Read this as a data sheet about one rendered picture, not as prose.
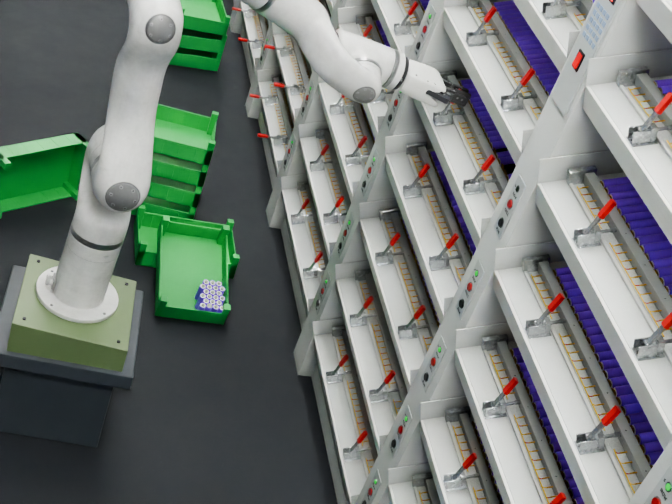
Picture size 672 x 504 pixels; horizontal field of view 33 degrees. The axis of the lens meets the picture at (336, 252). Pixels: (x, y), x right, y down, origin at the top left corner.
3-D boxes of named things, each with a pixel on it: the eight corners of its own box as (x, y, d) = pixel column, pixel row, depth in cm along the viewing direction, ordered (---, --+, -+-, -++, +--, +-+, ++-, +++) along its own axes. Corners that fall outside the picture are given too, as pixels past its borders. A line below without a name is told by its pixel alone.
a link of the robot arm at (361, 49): (397, 70, 232) (394, 40, 238) (341, 48, 227) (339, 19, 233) (377, 96, 238) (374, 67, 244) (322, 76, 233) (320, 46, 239)
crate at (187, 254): (223, 324, 323) (231, 310, 317) (154, 315, 316) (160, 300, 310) (222, 240, 340) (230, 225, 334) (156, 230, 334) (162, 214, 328)
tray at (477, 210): (479, 257, 219) (481, 218, 213) (413, 100, 266) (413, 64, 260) (579, 244, 221) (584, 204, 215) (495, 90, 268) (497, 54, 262)
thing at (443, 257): (443, 333, 230) (444, 281, 221) (385, 169, 277) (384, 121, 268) (539, 319, 232) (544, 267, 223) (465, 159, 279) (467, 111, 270)
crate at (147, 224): (134, 265, 332) (140, 243, 327) (133, 224, 347) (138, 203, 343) (233, 279, 341) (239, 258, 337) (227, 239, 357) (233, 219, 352)
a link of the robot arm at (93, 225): (71, 245, 242) (99, 155, 229) (67, 195, 256) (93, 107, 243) (126, 254, 247) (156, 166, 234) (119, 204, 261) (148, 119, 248)
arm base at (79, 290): (34, 315, 248) (53, 251, 238) (36, 262, 263) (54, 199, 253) (118, 329, 255) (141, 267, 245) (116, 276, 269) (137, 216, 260)
